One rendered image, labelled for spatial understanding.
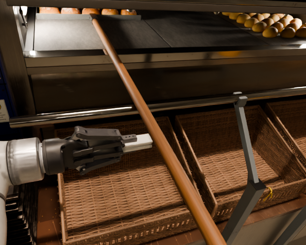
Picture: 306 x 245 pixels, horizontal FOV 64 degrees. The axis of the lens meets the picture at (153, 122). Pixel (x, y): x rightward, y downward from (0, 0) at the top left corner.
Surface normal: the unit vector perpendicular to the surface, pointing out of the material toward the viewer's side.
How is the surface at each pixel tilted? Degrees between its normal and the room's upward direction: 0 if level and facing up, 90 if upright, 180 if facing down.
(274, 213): 0
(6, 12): 90
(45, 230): 0
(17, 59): 90
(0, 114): 90
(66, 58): 90
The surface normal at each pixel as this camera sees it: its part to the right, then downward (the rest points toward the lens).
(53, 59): 0.33, 0.60
